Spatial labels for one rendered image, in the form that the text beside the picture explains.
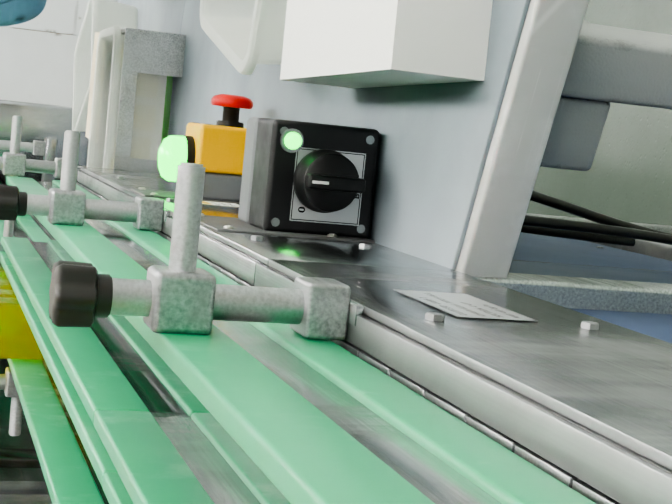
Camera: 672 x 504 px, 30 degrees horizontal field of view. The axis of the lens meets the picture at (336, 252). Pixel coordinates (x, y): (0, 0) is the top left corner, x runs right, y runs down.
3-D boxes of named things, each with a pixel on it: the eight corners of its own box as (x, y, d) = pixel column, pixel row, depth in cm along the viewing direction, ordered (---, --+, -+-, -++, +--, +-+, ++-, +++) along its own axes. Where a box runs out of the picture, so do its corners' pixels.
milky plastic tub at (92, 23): (123, 57, 221) (73, 51, 218) (147, -9, 201) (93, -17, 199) (122, 147, 215) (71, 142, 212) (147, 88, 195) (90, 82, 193)
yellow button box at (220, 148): (253, 199, 124) (179, 193, 122) (260, 124, 123) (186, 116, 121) (272, 206, 118) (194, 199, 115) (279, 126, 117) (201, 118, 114)
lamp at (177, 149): (183, 182, 120) (152, 179, 119) (187, 135, 120) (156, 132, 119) (192, 185, 116) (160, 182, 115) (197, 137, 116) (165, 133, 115)
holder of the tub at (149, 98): (145, 231, 181) (90, 227, 179) (162, 39, 179) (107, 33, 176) (166, 245, 165) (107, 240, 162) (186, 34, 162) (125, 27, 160)
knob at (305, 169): (350, 214, 90) (365, 219, 87) (289, 209, 88) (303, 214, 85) (356, 152, 89) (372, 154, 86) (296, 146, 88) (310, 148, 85)
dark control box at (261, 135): (340, 229, 98) (236, 220, 96) (351, 127, 97) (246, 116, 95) (376, 241, 90) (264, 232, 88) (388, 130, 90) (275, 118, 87)
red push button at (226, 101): (204, 128, 120) (207, 92, 120) (244, 132, 121) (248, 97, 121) (213, 129, 116) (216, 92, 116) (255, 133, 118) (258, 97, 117)
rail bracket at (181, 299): (332, 330, 59) (44, 316, 55) (348, 176, 59) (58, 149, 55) (359, 346, 56) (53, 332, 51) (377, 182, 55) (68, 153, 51)
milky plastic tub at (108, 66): (145, 194, 181) (84, 189, 178) (159, 38, 179) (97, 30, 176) (167, 205, 164) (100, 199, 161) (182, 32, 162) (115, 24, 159)
